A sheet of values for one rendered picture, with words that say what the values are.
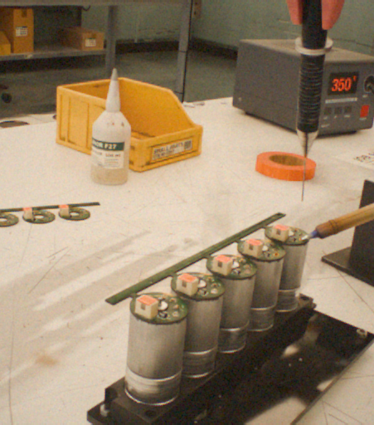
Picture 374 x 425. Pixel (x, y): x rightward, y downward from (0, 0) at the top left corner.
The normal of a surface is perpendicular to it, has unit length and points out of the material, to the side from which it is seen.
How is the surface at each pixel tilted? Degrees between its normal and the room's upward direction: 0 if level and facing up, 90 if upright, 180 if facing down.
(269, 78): 90
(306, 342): 0
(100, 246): 0
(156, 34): 90
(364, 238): 90
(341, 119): 90
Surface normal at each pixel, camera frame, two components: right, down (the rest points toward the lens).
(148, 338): -0.33, 0.33
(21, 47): 0.76, 0.30
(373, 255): -0.75, 0.18
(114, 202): 0.09, -0.92
